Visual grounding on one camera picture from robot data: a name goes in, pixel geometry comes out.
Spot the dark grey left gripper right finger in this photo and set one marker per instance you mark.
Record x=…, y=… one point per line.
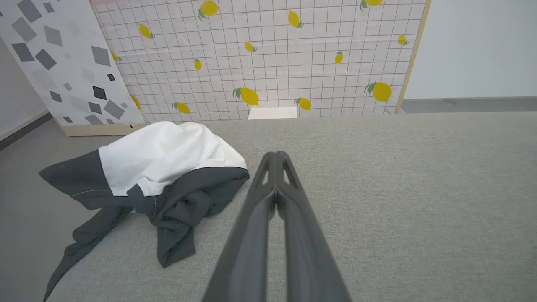
x=306, y=251

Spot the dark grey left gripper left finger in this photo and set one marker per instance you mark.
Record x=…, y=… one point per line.
x=251, y=235

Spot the black and white shirt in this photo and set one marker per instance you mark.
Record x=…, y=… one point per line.
x=168, y=155

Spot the white rectangular box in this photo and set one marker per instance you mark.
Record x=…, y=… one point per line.
x=272, y=113

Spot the lemon print grid panel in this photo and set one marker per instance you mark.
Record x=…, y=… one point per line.
x=272, y=63

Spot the grey diamond pattern panel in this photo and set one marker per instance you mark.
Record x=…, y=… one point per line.
x=63, y=63

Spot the white partition board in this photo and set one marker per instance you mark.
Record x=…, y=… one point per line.
x=474, y=46

